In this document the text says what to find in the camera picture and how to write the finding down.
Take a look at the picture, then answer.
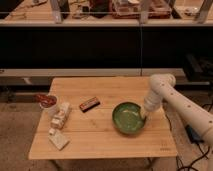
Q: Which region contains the white tube package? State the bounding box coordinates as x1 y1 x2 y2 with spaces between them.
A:
50 102 71 129

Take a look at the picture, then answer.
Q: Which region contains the black cable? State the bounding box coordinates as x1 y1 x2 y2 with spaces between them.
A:
175 141 213 171

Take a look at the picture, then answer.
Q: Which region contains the background shelf unit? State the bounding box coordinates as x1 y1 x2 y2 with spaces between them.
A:
0 0 213 27

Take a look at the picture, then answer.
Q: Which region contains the black foot pedal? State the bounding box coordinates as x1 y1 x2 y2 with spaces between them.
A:
185 125 203 143

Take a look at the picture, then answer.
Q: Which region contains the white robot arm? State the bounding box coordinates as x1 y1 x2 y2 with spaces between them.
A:
144 74 213 171

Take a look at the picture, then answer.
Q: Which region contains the wooden table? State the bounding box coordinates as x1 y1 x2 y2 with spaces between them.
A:
27 76 179 171

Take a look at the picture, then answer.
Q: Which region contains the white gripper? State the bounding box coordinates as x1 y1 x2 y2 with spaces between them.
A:
140 93 162 120

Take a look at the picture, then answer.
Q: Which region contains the white cup with red lid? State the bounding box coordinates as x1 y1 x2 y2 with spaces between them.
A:
35 94 59 117

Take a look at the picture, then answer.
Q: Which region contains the green ceramic bowl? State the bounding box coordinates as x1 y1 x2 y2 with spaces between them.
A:
112 102 146 135

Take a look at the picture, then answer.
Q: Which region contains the brown chocolate bar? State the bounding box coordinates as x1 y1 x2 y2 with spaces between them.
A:
79 97 100 113

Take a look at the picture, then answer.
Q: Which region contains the dark box on right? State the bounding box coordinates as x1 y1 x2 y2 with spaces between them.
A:
183 54 213 82

